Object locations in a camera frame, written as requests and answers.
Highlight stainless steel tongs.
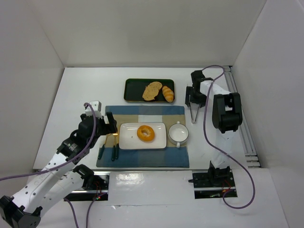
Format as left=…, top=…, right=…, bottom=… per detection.
left=189, top=103, right=200, bottom=124

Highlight orange bagel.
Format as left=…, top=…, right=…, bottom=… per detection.
left=137, top=125, right=155, bottom=142

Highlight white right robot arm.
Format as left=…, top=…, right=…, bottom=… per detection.
left=185, top=70, right=243, bottom=172

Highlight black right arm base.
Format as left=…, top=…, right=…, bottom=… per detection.
left=188, top=162, right=238, bottom=199

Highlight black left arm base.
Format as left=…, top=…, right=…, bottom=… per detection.
left=66, top=172, right=110, bottom=201

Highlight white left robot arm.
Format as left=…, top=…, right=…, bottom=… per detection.
left=0, top=112, right=117, bottom=228

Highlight speckled bread slice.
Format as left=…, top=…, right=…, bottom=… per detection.
left=142, top=82, right=162, bottom=101

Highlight white rectangular plate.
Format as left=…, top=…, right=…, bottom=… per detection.
left=119, top=122, right=167, bottom=150

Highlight striped croissant roll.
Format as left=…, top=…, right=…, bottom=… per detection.
left=162, top=86, right=174, bottom=103

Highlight white cup with dark rim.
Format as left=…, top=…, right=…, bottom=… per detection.
left=168, top=121, right=189, bottom=148

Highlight dark green serving tray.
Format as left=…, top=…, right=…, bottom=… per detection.
left=123, top=78, right=175, bottom=103

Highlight blue beige checked placemat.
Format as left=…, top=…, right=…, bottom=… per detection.
left=96, top=105, right=189, bottom=168

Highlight gold knife green handle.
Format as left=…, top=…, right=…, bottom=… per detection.
left=114, top=136, right=119, bottom=160

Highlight gold fork green handle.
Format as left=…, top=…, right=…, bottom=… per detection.
left=111, top=133, right=118, bottom=162

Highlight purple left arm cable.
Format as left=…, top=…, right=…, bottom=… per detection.
left=0, top=102, right=100, bottom=228

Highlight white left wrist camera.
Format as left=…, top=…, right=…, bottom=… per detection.
left=84, top=101, right=102, bottom=118

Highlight gold spoon green handle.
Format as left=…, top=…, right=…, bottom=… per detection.
left=97, top=134, right=112, bottom=160

